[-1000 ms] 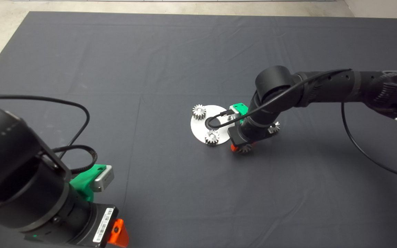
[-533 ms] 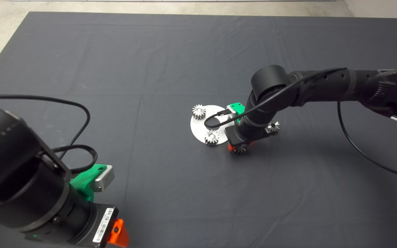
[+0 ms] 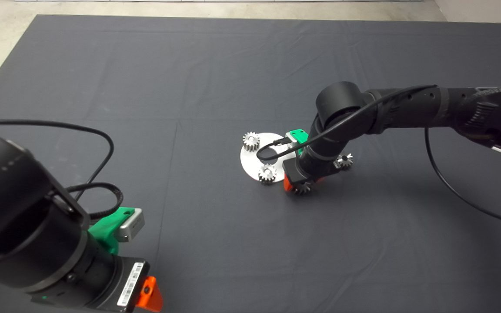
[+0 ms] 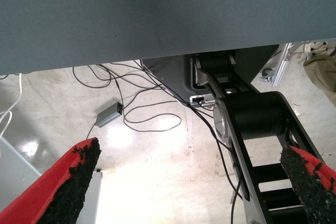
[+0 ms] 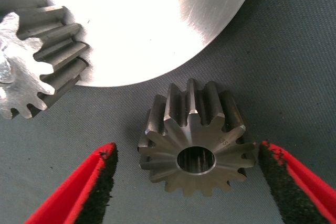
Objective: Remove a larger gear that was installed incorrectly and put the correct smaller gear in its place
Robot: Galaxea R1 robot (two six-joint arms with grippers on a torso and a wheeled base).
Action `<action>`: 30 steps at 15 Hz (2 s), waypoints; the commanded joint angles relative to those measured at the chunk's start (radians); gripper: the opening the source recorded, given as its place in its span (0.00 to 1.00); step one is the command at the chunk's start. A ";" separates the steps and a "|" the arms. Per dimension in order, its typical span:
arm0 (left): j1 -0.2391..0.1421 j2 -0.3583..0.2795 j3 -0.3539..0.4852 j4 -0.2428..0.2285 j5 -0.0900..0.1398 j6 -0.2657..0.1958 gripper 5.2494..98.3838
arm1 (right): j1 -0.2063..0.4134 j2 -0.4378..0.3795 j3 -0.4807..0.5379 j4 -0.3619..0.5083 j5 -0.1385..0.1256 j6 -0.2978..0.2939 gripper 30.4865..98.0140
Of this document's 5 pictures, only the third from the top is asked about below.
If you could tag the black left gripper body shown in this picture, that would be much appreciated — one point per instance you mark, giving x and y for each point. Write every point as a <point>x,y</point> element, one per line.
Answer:
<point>115,284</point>

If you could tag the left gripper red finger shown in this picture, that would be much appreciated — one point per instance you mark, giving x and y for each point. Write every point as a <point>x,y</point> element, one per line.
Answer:
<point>150,298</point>

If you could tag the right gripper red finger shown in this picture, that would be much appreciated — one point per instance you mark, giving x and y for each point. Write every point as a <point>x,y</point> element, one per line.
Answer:
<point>319,180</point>
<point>288,184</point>

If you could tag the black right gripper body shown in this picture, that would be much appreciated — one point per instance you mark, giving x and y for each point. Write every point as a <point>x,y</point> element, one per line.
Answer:
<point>293,170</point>

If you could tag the large steel gear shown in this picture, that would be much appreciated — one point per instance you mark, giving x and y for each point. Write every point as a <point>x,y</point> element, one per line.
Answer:
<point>302,188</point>

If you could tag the small steel gear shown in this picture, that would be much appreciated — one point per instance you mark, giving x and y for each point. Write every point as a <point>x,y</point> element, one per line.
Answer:
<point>251,142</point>
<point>345,161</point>
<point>267,174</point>

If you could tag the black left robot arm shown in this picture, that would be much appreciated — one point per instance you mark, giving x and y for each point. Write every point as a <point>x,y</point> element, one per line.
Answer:
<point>15,195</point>

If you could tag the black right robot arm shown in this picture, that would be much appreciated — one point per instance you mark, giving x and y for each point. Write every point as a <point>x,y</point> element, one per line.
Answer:
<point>407,108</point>

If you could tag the round metal plate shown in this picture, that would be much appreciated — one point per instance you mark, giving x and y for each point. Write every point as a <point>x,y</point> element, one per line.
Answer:
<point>250,163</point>

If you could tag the dark grey table cloth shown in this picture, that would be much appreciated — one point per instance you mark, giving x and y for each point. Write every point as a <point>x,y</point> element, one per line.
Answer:
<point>189,87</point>

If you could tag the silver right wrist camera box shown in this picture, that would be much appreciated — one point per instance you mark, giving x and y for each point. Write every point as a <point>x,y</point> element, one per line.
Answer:
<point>292,141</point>

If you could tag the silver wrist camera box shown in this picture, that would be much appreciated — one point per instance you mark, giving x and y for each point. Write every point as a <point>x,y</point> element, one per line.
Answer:
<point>292,141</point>
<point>129,225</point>

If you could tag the green right camera mount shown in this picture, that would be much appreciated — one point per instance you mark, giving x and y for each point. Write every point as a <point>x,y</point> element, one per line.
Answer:
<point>299,134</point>

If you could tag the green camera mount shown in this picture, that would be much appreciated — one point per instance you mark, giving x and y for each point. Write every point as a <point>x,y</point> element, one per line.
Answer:
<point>299,134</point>
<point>105,231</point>

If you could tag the green left camera mount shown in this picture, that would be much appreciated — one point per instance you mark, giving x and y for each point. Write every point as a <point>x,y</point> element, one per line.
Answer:
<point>105,231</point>

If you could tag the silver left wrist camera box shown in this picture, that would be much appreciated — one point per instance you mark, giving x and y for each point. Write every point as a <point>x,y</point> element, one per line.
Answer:
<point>129,225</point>

